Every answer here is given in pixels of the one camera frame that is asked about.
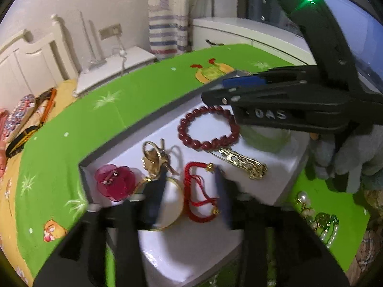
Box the gold leaf pendant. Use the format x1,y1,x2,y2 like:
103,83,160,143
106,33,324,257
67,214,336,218
315,213,332,230

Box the white charger with cable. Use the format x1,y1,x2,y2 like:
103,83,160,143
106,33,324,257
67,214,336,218
116,33,127,76

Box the yellow daisy bedspread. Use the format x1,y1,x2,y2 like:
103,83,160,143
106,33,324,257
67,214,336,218
1,80,77,286

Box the white pearl necklace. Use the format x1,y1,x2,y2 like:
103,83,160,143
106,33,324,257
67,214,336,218
296,190,340,249

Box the folded pink quilt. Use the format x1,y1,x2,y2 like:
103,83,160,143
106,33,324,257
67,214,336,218
0,108,9,177

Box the red rose brooch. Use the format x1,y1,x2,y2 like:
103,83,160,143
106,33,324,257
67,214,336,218
94,164,136,202

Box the patterned embroidered pillow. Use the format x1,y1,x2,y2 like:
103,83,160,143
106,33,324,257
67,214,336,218
2,94,36,143

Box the wall power socket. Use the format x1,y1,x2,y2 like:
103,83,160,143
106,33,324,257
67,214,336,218
99,24,122,40

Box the grey shallow box tray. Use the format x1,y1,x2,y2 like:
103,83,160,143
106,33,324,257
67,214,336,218
79,89,309,286

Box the green cartoon print cloth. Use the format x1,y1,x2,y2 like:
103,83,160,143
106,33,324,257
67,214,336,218
15,44,369,286

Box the white nightstand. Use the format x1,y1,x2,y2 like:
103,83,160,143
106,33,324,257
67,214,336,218
73,46,156,97

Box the red cord bracelet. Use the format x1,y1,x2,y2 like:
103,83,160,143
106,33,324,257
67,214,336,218
183,161,221,224

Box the grey gloved right hand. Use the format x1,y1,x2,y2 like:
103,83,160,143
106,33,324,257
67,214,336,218
310,125,382,190

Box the white window bench cabinet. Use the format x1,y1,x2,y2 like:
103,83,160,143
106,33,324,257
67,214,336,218
191,17,315,66

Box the dark red bead bracelet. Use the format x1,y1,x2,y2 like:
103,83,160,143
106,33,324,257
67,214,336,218
177,105,241,151

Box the white bed headboard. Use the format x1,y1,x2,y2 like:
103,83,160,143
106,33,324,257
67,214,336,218
1,14,79,110

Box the gold ring scarf clip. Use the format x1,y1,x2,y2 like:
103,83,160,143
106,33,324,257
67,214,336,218
142,139,179,179

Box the white desk lamp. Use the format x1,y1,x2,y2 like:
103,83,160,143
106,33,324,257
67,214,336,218
78,11,106,72

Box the gold bangle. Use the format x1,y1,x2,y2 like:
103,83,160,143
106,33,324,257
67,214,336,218
129,176,184,231

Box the striped ship print curtain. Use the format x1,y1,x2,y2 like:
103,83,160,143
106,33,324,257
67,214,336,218
147,0,208,60

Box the pale green jade bangle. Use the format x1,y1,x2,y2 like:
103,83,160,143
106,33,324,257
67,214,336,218
240,125,291,153

